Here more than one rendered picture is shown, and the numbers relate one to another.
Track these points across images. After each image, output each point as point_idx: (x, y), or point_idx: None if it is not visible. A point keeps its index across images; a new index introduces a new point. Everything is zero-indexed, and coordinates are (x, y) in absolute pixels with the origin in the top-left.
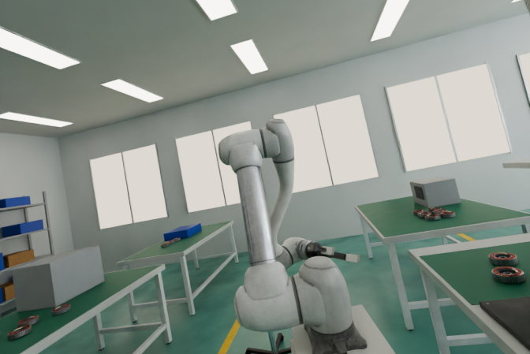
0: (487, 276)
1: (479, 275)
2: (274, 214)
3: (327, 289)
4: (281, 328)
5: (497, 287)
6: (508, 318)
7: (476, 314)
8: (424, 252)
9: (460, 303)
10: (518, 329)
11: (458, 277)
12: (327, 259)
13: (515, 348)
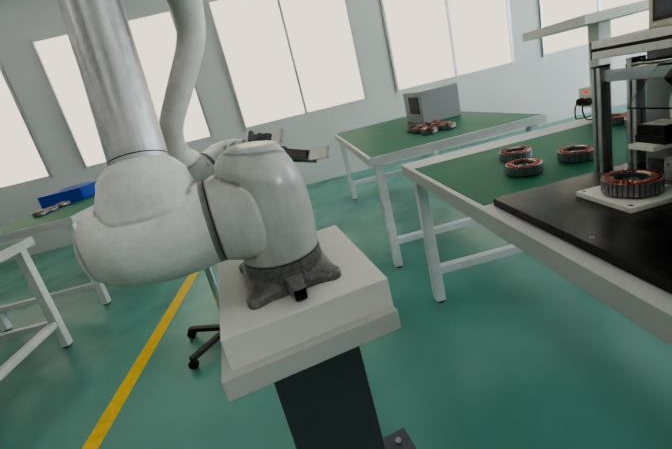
0: (498, 174)
1: (489, 174)
2: (170, 87)
3: (267, 189)
4: (183, 271)
5: (511, 182)
6: (531, 209)
7: (490, 213)
8: (421, 164)
9: (467, 208)
10: (546, 217)
11: (464, 180)
12: (268, 142)
13: (543, 240)
